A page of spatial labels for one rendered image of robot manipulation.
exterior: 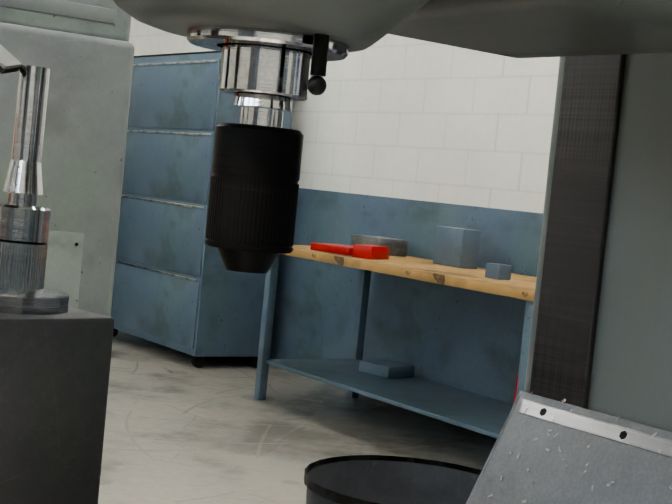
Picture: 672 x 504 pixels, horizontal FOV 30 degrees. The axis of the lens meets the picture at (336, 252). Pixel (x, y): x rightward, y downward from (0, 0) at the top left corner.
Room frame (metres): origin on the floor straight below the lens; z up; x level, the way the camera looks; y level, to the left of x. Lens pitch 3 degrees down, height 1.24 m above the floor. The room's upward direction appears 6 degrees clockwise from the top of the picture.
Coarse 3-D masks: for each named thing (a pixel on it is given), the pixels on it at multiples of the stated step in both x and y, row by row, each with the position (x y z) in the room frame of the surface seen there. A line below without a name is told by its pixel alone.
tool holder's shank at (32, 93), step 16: (32, 80) 1.00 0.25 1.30; (48, 80) 1.01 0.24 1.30; (32, 96) 1.00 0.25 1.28; (16, 112) 1.01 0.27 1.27; (32, 112) 1.00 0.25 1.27; (16, 128) 1.00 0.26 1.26; (32, 128) 1.00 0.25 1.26; (16, 144) 1.00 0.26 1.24; (32, 144) 1.00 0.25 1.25; (16, 160) 1.00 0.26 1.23; (32, 160) 1.00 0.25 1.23; (16, 176) 1.00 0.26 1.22; (32, 176) 1.00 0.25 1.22; (16, 192) 1.00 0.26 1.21; (32, 192) 1.00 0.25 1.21
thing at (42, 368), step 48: (0, 336) 0.94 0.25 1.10; (48, 336) 0.97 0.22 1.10; (96, 336) 1.00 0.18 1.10; (0, 384) 0.94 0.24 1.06; (48, 384) 0.97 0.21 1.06; (96, 384) 1.00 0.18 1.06; (0, 432) 0.94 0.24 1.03; (48, 432) 0.97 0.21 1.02; (96, 432) 1.01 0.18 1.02; (0, 480) 0.95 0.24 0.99; (48, 480) 0.98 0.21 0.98; (96, 480) 1.01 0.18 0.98
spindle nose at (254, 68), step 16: (224, 48) 0.66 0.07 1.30; (240, 48) 0.65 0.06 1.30; (256, 48) 0.65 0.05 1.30; (272, 48) 0.65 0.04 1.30; (288, 48) 0.65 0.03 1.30; (224, 64) 0.66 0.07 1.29; (240, 64) 0.65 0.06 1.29; (256, 64) 0.65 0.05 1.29; (272, 64) 0.65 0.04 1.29; (288, 64) 0.65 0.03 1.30; (304, 64) 0.66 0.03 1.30; (224, 80) 0.66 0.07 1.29; (240, 80) 0.65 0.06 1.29; (256, 80) 0.65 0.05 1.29; (272, 80) 0.65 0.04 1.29; (288, 80) 0.65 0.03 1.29; (304, 80) 0.66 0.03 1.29; (288, 96) 0.65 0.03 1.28; (304, 96) 0.66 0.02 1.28
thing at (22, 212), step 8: (0, 208) 0.99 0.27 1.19; (8, 208) 0.99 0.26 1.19; (16, 208) 0.99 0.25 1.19; (24, 208) 0.99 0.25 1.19; (32, 208) 1.00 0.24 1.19; (40, 208) 1.00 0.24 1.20; (48, 208) 1.01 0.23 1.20; (8, 216) 0.99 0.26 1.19; (16, 216) 0.99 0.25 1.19; (24, 216) 0.99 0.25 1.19; (32, 216) 0.99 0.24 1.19; (40, 216) 1.00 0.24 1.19; (48, 216) 1.01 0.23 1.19
